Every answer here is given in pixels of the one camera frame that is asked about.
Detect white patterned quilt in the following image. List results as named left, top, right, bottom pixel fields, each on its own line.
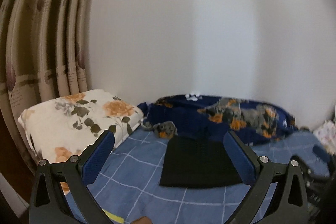
left=313, top=107, right=336, bottom=155

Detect black pants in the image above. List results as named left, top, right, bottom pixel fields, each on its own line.
left=159, top=136, right=242, bottom=189

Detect blue grid bed sheet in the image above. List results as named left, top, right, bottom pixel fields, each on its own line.
left=61, top=129, right=332, bottom=224

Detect navy dog print blanket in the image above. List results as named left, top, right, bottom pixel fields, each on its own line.
left=138, top=94, right=298, bottom=145

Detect white floral pillow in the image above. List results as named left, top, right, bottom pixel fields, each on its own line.
left=18, top=89, right=144, bottom=163

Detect left hand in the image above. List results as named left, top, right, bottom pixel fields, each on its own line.
left=131, top=216, right=153, bottom=224

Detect beige floral curtain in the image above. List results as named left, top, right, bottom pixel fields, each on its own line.
left=1, top=0, right=89, bottom=171

